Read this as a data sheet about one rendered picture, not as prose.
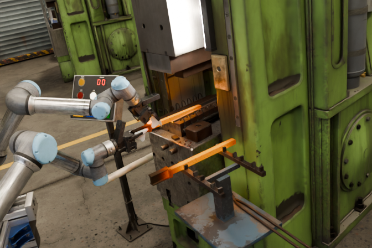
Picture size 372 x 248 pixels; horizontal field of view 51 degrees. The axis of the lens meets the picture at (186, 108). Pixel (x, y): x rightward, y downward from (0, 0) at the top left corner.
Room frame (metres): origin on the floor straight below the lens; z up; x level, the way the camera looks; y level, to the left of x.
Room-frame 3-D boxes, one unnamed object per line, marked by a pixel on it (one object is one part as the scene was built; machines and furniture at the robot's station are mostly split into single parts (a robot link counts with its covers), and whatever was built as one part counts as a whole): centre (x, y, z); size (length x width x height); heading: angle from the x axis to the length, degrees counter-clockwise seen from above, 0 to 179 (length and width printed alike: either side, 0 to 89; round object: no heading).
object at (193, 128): (1.85, -0.05, 0.95); 0.12 x 0.08 x 0.06; 128
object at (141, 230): (2.35, 0.51, 0.05); 0.22 x 0.22 x 0.09; 38
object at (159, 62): (2.08, -0.06, 1.32); 0.42 x 0.20 x 0.10; 128
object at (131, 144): (1.75, 0.34, 0.99); 0.12 x 0.08 x 0.09; 128
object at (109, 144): (1.70, 0.40, 1.00); 0.08 x 0.05 x 0.08; 38
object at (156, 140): (2.05, -0.10, 0.69); 0.56 x 0.38 x 0.45; 128
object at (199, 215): (1.42, -0.10, 0.71); 0.40 x 0.30 x 0.02; 30
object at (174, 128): (2.08, -0.06, 0.96); 0.42 x 0.20 x 0.09; 128
